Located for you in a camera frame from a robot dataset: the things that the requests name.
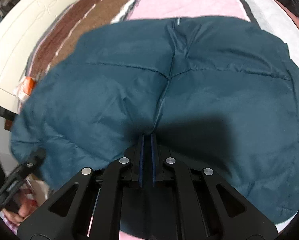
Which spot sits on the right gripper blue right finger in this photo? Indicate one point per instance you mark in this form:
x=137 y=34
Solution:
x=152 y=144

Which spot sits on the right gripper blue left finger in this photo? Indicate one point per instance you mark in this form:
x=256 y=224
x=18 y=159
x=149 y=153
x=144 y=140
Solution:
x=141 y=159

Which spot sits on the dark teal puffer jacket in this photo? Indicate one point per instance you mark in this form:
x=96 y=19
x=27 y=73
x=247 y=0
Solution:
x=164 y=99

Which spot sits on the person left hand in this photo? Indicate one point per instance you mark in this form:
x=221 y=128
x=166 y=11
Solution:
x=27 y=207

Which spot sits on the orange white plastic packet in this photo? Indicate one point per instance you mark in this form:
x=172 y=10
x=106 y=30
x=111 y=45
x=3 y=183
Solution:
x=25 y=87

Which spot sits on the striped fleece bed blanket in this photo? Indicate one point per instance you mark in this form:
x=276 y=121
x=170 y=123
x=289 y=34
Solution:
x=139 y=2

